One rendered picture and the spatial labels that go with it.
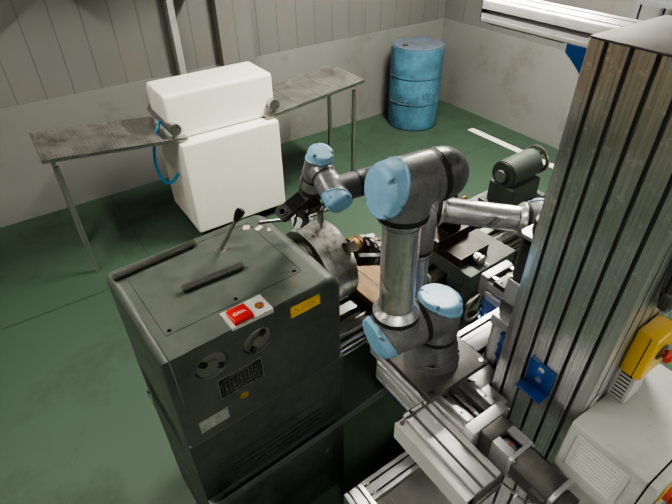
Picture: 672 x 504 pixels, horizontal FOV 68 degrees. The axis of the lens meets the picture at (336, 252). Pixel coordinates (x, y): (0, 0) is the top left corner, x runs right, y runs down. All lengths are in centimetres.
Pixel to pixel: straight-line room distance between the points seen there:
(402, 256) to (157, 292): 81
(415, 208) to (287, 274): 67
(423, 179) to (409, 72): 438
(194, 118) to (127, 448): 210
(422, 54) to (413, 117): 64
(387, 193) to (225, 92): 279
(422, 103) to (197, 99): 263
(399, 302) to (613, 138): 54
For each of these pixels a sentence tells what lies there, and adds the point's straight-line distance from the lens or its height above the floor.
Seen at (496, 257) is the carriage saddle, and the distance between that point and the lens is 226.
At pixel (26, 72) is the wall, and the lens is 443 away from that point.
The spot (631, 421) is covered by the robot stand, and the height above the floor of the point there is 123.
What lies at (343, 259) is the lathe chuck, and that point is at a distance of 175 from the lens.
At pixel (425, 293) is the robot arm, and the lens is 131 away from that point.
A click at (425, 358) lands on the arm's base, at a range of 140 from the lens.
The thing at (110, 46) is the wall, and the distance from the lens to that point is 448.
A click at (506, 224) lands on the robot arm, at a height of 134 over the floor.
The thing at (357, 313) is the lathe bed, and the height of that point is 86.
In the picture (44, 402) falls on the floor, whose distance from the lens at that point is 322.
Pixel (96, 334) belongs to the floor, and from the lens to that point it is 345.
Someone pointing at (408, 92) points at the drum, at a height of 42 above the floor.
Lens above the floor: 227
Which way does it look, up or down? 38 degrees down
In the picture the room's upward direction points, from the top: 1 degrees counter-clockwise
